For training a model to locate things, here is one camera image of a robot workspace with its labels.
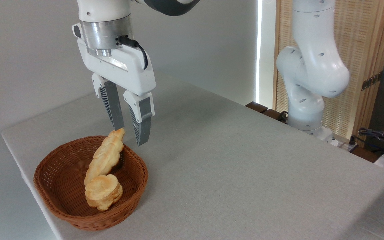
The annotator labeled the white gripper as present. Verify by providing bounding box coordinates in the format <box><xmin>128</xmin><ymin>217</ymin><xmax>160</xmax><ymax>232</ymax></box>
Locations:
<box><xmin>77</xmin><ymin>38</ymin><xmax>157</xmax><ymax>147</ymax></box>

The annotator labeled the long braided bread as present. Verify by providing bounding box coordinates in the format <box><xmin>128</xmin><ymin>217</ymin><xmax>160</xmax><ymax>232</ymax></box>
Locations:
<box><xmin>84</xmin><ymin>128</ymin><xmax>126</xmax><ymax>186</ymax></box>

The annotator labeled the round flat bread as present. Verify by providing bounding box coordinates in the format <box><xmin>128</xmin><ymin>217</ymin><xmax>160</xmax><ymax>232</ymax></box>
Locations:
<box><xmin>85</xmin><ymin>174</ymin><xmax>124</xmax><ymax>211</ymax></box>

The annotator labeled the brown wicker basket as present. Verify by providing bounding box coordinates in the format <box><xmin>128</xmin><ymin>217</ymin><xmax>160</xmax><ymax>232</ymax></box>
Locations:
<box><xmin>33</xmin><ymin>135</ymin><xmax>149</xmax><ymax>231</ymax></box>

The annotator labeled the grey tablecloth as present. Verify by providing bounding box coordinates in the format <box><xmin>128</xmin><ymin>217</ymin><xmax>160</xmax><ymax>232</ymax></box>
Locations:
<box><xmin>1</xmin><ymin>75</ymin><xmax>384</xmax><ymax>240</ymax></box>

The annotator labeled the bamboo folding screen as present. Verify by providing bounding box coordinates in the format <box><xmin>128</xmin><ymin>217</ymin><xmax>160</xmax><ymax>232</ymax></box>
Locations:
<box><xmin>273</xmin><ymin>0</ymin><xmax>384</xmax><ymax>148</ymax></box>

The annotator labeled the dark metal screen hinge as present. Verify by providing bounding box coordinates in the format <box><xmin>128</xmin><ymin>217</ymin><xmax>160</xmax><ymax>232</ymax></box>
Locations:
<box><xmin>361</xmin><ymin>70</ymin><xmax>383</xmax><ymax>91</ymax></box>

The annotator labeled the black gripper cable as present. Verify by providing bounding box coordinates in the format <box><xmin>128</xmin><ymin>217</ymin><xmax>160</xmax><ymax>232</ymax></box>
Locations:
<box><xmin>117</xmin><ymin>35</ymin><xmax>149</xmax><ymax>70</ymax></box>

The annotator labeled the black cable bundle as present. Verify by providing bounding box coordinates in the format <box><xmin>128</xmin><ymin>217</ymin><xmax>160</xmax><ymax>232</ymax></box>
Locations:
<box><xmin>358</xmin><ymin>127</ymin><xmax>384</xmax><ymax>158</ymax></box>

